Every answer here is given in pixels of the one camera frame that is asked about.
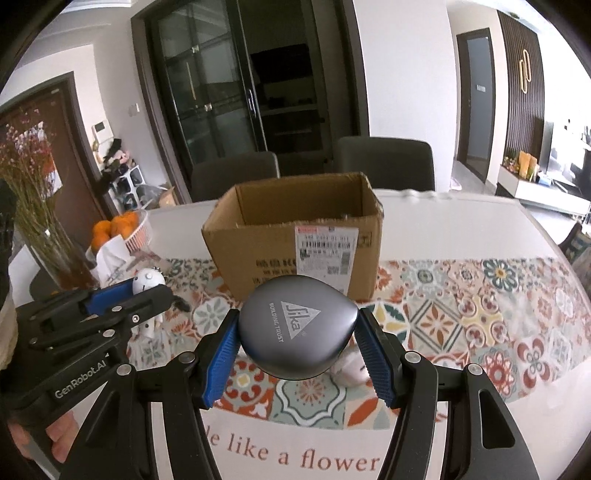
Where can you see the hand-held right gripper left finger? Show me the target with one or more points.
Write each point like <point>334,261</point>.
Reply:
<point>221,360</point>

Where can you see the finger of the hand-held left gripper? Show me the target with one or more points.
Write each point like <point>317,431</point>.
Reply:
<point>111,294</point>
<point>120,318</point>

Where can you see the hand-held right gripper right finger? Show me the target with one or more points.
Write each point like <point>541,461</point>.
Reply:
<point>376,364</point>

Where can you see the white figure toy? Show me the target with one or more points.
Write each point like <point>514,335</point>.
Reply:
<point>148,280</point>

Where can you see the person's left hand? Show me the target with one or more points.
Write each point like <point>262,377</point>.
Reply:
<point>41,438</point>

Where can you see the pink round device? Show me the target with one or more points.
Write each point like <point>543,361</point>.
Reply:
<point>351,369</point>

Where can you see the orange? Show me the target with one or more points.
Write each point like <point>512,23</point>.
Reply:
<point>102,229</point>
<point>99,245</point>
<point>124,225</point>

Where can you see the glass vase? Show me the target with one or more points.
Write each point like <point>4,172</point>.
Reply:
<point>64,263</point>

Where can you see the white fruit bowl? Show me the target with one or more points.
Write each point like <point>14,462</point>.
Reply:
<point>138,235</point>

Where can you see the patterned table runner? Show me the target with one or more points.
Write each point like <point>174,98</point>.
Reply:
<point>438,323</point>

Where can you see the grey bag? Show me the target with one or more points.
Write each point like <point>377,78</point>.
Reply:
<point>147,198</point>

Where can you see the white storage rack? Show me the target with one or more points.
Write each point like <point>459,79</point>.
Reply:
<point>128,189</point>

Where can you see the small cardboard box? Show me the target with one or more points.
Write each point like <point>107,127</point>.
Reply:
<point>168,197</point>

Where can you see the dried flower bouquet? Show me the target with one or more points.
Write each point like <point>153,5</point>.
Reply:
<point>27,184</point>

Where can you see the brown wooden door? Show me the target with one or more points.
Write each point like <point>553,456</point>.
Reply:
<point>74,161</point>

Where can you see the plush toys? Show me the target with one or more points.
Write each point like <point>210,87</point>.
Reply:
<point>114,154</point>

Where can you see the grey dining chair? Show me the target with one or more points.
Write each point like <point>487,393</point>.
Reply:
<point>383,161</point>
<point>235,175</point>

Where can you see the dark glass sliding door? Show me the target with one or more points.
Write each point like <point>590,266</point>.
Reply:
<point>207,92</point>

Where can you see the chair with patterned cushion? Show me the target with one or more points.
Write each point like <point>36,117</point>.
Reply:
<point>577,244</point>

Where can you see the white media console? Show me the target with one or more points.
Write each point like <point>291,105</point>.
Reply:
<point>554,196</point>

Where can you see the yellow paper bag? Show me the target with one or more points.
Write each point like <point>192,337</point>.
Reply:
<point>527,166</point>

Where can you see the dark hallway door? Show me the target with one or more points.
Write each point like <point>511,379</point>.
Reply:
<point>478,106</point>

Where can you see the television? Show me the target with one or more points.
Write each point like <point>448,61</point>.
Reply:
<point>565,147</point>

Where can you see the white wall intercom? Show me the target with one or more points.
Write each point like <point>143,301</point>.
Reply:
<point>102,132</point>

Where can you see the dark slatted wall panel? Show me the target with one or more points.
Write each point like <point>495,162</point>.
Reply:
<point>508,115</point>

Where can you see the gold wall ornament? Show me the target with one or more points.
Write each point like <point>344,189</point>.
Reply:
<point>524,69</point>

